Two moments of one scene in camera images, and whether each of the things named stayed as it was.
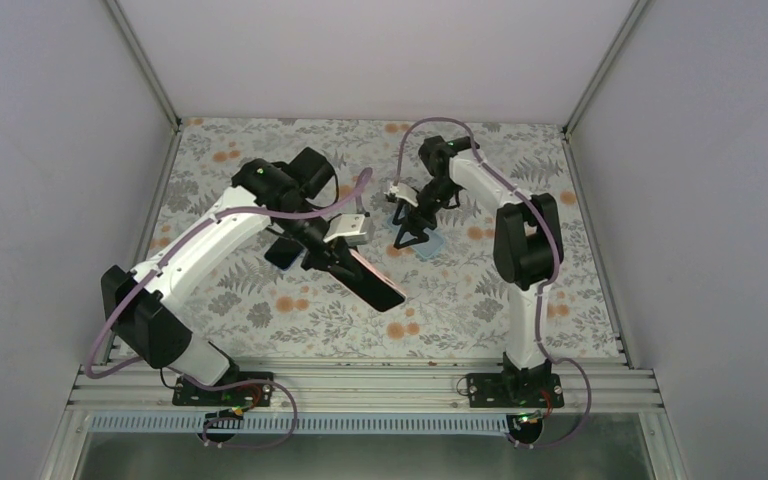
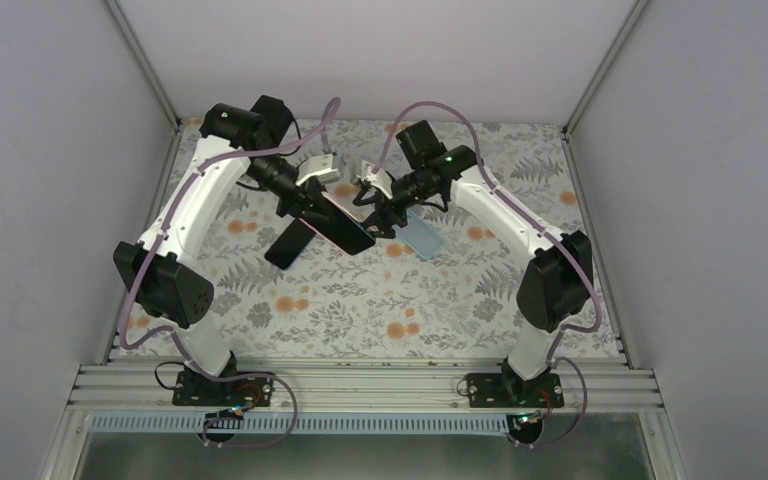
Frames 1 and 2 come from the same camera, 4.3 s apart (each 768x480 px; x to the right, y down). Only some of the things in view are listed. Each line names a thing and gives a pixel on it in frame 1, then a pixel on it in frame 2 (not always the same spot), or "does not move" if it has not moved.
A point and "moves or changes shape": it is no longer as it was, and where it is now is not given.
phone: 372,287 moves or changes shape
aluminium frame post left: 167,107 does not move
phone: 285,252 does not move
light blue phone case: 427,249 does not move
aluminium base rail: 367,387 does not move
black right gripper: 413,214 -> 381,208
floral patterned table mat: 454,298 does not move
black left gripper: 335,250 -> 309,196
